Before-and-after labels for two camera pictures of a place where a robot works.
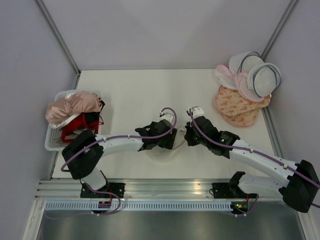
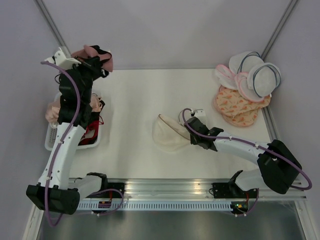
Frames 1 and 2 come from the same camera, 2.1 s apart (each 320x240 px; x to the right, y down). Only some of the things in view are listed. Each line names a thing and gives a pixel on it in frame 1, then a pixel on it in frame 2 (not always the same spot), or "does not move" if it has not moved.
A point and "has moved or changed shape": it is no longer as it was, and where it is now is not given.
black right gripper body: [192, 138] does not move
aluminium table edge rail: [138, 189] does not move
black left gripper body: [166, 142] to [88, 73]
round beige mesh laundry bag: [164, 155] has moved or changed shape
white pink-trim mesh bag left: [225, 77] does not move
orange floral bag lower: [243, 119] does not move
